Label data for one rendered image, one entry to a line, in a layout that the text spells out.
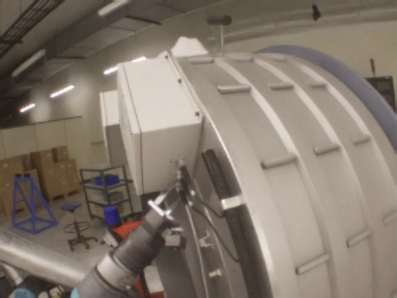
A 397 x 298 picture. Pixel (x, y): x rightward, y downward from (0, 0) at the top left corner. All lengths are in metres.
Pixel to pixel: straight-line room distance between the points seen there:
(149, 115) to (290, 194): 0.27
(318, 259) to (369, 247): 0.14
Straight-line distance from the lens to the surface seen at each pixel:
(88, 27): 5.81
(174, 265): 1.47
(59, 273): 0.74
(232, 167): 0.43
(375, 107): 0.74
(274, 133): 0.51
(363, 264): 0.56
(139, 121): 0.51
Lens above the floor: 1.66
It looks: 7 degrees down
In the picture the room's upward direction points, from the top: 8 degrees counter-clockwise
